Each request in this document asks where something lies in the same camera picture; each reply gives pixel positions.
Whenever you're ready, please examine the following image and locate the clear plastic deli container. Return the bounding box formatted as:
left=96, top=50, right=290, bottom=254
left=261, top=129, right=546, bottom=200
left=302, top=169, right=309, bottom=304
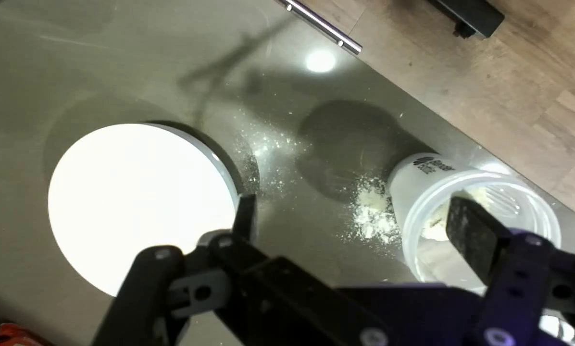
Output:
left=386, top=150, right=563, bottom=294

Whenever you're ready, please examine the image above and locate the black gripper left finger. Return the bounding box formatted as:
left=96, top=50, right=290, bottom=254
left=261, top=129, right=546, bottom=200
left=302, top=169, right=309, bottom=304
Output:
left=92, top=192, right=390, bottom=346

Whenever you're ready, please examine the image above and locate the black clamp bar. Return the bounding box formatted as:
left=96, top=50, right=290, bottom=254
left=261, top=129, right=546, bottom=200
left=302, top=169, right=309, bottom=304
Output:
left=427, top=0, right=507, bottom=40

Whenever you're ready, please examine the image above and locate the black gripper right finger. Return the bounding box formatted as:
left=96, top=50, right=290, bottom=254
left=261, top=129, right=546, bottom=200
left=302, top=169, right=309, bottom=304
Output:
left=444, top=194, right=575, bottom=346

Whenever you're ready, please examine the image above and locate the white bowl with powder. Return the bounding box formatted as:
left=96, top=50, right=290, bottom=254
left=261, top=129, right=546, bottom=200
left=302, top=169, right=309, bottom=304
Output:
left=46, top=121, right=244, bottom=298

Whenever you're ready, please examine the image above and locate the silver drawer bar handle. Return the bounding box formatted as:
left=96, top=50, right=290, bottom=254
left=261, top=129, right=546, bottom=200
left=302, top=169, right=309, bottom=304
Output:
left=280, top=0, right=363, bottom=56

